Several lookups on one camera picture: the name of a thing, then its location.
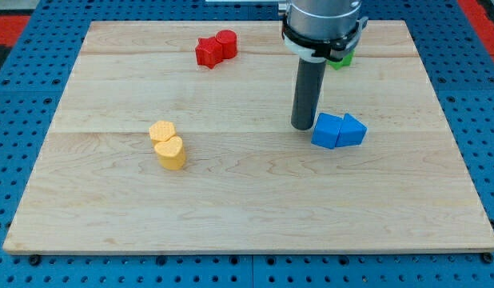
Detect blue cube block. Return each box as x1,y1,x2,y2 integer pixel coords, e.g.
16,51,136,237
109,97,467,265
311,113,343,150

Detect yellow heart block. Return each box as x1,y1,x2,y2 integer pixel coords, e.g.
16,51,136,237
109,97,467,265
154,136,186,170

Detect red cylinder block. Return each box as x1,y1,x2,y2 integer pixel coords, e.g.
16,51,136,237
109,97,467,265
215,30,237,59

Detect green star block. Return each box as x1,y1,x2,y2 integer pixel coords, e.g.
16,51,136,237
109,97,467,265
327,51,355,70

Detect yellow hexagon block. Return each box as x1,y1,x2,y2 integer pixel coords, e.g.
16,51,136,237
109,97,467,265
149,121,177,146

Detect light wooden board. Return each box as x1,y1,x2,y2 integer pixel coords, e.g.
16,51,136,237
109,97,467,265
3,21,494,255

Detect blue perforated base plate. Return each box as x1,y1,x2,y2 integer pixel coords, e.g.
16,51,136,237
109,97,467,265
0,0,494,287

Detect blue triangle block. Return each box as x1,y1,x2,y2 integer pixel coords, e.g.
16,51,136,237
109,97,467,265
335,114,368,147

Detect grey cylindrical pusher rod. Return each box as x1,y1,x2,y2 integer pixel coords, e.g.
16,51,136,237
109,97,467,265
291,59,326,130

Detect red star block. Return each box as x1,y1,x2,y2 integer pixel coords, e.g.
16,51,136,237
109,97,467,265
195,37,224,69

